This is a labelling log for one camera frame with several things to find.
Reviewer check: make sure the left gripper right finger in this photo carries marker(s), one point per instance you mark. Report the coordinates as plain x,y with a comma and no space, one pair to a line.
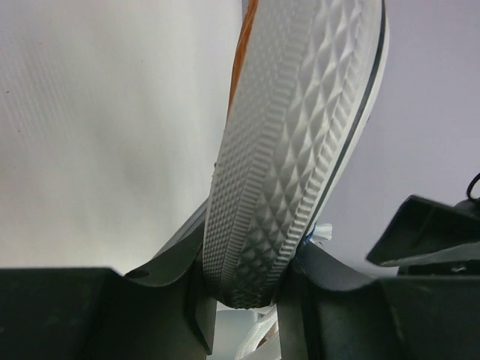
327,310

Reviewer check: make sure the blue canvas sneaker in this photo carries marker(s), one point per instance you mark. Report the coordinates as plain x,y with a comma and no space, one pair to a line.
311,75

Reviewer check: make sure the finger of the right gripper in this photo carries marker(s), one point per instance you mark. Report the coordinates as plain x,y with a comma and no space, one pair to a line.
423,232

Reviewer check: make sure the white wire wooden shoe shelf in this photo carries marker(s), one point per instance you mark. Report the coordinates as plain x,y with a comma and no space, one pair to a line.
241,49

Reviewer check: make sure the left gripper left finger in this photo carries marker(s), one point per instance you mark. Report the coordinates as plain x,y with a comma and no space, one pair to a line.
160,310

